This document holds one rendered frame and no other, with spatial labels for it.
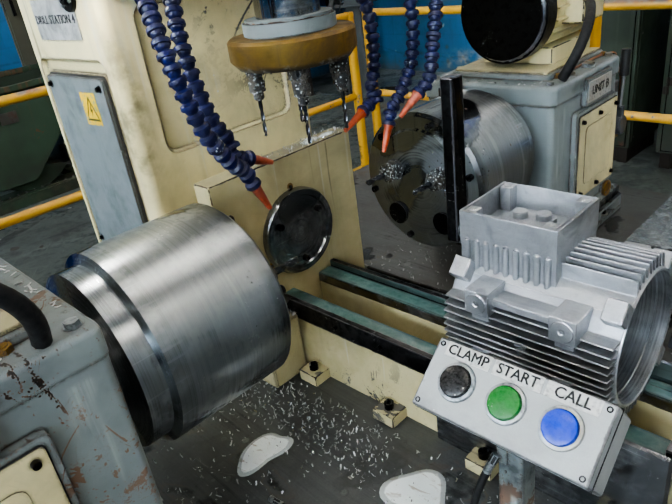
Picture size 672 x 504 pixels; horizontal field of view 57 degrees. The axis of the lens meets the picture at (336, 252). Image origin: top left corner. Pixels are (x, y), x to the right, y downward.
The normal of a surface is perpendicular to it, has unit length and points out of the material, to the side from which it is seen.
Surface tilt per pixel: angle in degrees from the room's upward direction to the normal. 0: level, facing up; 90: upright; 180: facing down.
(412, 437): 0
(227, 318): 69
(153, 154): 90
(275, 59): 90
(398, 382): 90
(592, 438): 40
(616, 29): 90
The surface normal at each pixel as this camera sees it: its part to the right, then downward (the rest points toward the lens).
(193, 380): 0.72, 0.26
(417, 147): -0.69, 0.41
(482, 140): 0.51, -0.33
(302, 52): 0.18, 0.43
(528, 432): -0.54, -0.42
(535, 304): -0.13, -0.88
